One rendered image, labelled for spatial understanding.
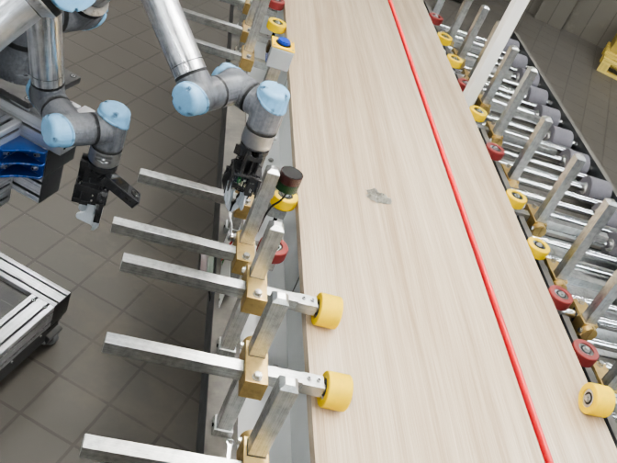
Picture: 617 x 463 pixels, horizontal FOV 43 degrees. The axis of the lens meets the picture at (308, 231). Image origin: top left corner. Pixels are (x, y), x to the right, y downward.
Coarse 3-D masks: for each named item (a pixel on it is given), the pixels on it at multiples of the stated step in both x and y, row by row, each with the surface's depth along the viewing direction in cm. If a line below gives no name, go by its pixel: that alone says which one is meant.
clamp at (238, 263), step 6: (240, 234) 212; (240, 246) 208; (246, 246) 209; (252, 246) 210; (240, 252) 206; (252, 252) 208; (234, 258) 207; (240, 258) 204; (252, 258) 206; (234, 264) 205; (240, 264) 205; (234, 270) 206; (240, 270) 206
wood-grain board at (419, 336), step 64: (320, 0) 368; (384, 0) 400; (320, 64) 310; (384, 64) 333; (448, 64) 360; (320, 128) 269; (384, 128) 286; (448, 128) 306; (320, 192) 237; (384, 192) 250; (448, 192) 265; (320, 256) 212; (384, 256) 222; (448, 256) 234; (512, 256) 247; (384, 320) 200; (448, 320) 210; (512, 320) 220; (384, 384) 182; (448, 384) 190; (512, 384) 198; (576, 384) 208; (320, 448) 161; (384, 448) 167; (448, 448) 173; (512, 448) 180; (576, 448) 188
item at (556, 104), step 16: (448, 48) 396; (528, 64) 431; (544, 80) 410; (560, 112) 386; (480, 128) 332; (576, 128) 372; (512, 160) 349; (544, 160) 362; (592, 160) 349; (528, 176) 342; (544, 192) 335; (560, 240) 307; (544, 272) 259; (576, 272) 292; (576, 288) 283; (576, 336) 236; (608, 336) 266; (608, 352) 258; (608, 416) 212
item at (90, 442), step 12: (84, 444) 136; (96, 444) 137; (108, 444) 137; (120, 444) 138; (132, 444) 139; (144, 444) 140; (84, 456) 137; (96, 456) 137; (108, 456) 137; (120, 456) 137; (132, 456) 137; (144, 456) 138; (156, 456) 139; (168, 456) 140; (180, 456) 141; (192, 456) 142; (204, 456) 142
